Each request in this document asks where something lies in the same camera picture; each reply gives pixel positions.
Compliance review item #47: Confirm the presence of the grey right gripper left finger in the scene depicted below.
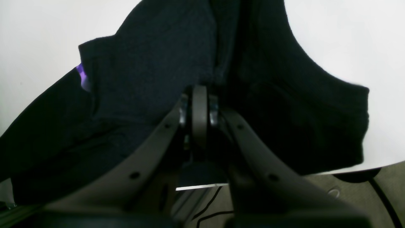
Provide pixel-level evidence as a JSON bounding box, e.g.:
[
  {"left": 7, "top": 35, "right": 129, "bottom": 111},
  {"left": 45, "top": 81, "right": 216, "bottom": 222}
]
[{"left": 44, "top": 93, "right": 193, "bottom": 222}]

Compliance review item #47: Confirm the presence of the black T-shirt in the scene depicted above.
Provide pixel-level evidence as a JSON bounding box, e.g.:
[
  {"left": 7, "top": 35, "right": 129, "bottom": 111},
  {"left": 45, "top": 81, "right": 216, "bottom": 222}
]
[{"left": 1, "top": 0, "right": 369, "bottom": 205}]

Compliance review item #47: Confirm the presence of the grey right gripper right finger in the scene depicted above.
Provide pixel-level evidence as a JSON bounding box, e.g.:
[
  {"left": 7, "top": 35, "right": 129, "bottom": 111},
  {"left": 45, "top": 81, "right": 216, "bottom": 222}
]
[{"left": 208, "top": 95, "right": 369, "bottom": 222}]

